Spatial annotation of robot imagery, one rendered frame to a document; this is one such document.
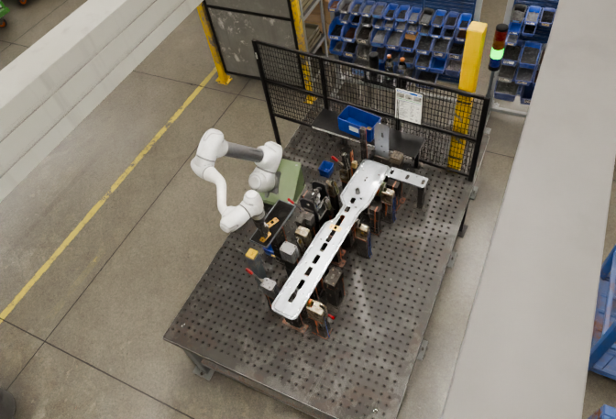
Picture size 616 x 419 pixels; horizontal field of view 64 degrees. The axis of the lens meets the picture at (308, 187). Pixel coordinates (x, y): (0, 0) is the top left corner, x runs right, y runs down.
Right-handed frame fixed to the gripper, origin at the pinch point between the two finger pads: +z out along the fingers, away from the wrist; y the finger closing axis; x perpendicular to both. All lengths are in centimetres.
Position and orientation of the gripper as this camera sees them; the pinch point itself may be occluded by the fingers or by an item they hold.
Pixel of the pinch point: (264, 233)
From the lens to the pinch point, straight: 321.6
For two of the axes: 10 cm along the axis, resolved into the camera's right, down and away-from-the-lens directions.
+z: 1.2, 6.3, 7.7
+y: 7.9, 4.1, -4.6
